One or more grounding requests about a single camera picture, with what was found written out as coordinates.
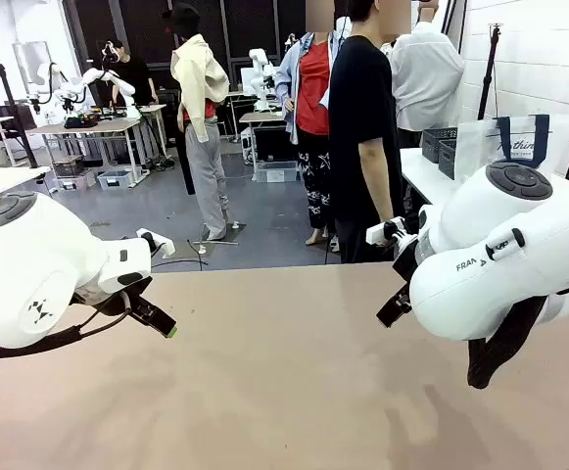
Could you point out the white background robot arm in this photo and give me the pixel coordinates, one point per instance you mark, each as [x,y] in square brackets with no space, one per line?
[122,88]
[54,78]
[259,59]

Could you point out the black tripod stand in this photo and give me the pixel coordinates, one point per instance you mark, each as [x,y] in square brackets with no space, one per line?
[489,68]
[14,112]

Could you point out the mannequin with beige hoodie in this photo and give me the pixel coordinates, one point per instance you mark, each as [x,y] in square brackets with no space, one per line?
[201,88]

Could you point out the person's right forearm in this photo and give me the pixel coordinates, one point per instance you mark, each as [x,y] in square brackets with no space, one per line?
[381,201]

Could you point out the person in white shirt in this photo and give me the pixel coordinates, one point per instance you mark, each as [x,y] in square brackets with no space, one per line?
[426,78]

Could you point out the clear plastic storage box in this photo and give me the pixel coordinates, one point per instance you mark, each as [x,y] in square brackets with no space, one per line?
[275,172]
[115,180]

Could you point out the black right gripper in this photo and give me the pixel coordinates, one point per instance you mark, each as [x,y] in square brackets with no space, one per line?
[406,264]

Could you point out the small wooden desk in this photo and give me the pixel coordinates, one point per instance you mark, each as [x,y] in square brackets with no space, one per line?
[259,117]

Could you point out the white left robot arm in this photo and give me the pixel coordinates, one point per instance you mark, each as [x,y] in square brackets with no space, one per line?
[29,264]

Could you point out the person in black with headset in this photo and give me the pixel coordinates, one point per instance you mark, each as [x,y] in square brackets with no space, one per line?
[134,73]

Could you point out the dark storage crate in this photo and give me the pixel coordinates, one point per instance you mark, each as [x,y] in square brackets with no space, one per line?
[68,166]

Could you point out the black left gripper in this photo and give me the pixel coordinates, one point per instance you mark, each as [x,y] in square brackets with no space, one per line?
[117,301]

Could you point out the white side table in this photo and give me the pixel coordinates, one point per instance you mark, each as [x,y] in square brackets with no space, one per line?
[418,171]

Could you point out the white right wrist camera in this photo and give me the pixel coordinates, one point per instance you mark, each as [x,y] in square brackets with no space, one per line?
[377,235]

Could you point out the person in red shirt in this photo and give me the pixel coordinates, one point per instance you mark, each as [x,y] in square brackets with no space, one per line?
[313,88]

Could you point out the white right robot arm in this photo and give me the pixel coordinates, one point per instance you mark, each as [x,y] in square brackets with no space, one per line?
[485,294]

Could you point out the wooden workbench table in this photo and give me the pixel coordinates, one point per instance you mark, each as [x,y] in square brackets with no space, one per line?
[88,127]

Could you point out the person in black T-shirt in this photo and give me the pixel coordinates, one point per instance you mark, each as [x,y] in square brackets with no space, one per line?
[357,98]

